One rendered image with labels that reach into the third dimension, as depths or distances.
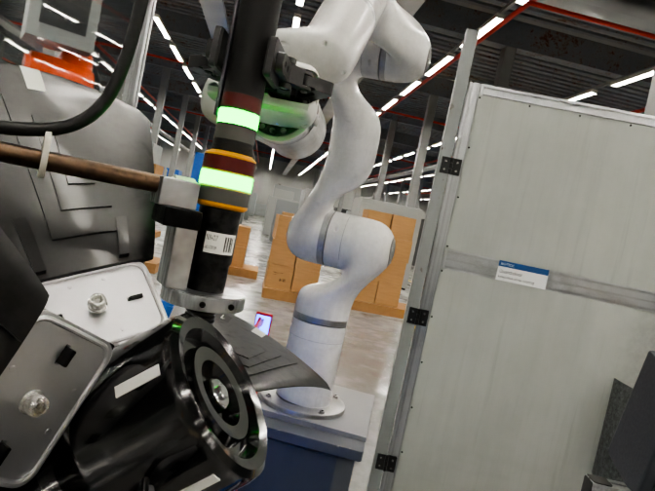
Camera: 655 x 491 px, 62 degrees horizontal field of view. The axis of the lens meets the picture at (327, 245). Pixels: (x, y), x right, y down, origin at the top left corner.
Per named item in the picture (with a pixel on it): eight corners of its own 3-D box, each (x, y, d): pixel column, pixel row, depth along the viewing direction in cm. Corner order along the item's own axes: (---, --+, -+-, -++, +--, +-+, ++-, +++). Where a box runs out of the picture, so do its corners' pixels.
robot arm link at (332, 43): (282, -34, 82) (191, 77, 64) (381, -1, 81) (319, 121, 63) (277, 20, 89) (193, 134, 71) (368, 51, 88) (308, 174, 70)
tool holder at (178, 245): (144, 307, 40) (170, 176, 40) (127, 286, 46) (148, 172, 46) (255, 317, 45) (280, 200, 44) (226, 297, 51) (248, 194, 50)
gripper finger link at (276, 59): (309, 102, 49) (300, 82, 43) (275, 95, 49) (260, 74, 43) (316, 67, 49) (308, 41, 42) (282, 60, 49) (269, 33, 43)
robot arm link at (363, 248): (300, 310, 126) (323, 208, 124) (378, 329, 122) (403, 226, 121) (286, 317, 114) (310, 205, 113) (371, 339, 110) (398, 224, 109)
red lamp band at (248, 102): (227, 104, 43) (230, 89, 43) (213, 107, 46) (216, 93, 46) (266, 116, 45) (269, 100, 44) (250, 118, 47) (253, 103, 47)
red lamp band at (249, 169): (211, 168, 42) (213, 152, 42) (195, 166, 46) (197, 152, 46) (261, 179, 45) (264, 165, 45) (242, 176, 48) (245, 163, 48)
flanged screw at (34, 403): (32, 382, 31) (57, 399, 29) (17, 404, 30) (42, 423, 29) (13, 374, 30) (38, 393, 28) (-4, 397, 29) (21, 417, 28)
